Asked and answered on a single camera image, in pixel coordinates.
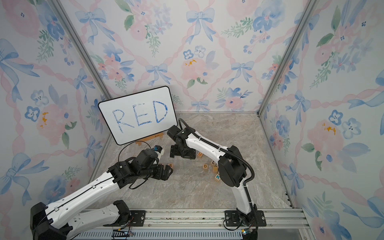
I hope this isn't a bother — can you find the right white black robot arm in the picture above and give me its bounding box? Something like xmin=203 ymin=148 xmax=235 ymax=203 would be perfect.
xmin=167 ymin=119 xmax=257 ymax=227

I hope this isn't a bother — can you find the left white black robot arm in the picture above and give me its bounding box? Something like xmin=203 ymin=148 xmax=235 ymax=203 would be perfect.
xmin=30 ymin=146 xmax=173 ymax=240

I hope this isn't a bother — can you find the wooden letter block K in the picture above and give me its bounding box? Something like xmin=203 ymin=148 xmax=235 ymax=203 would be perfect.
xmin=215 ymin=174 xmax=221 ymax=182

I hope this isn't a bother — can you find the wooden whiteboard stand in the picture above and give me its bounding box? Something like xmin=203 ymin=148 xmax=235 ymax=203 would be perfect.
xmin=136 ymin=133 xmax=164 ymax=146

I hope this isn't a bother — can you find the whiteboard with RED written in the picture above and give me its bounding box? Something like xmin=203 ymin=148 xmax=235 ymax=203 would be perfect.
xmin=98 ymin=86 xmax=178 ymax=146

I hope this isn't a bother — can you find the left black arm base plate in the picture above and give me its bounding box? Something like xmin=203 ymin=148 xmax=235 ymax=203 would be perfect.
xmin=104 ymin=210 xmax=147 ymax=227

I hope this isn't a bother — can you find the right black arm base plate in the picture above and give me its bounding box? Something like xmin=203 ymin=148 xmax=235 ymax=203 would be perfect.
xmin=224 ymin=210 xmax=267 ymax=227

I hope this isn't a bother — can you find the aluminium front rail frame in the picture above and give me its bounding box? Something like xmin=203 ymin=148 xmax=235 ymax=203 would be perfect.
xmin=53 ymin=208 xmax=316 ymax=240

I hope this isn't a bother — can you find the left aluminium corner post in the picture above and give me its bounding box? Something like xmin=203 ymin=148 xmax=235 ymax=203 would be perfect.
xmin=48 ymin=0 xmax=112 ymax=100

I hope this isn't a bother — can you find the aluminium corner post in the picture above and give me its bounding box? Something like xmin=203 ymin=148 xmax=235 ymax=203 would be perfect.
xmin=257 ymin=0 xmax=318 ymax=118
xmin=48 ymin=0 xmax=112 ymax=100

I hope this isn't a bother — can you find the right aluminium corner post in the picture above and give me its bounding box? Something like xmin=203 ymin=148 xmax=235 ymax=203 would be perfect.
xmin=257 ymin=0 xmax=318 ymax=118

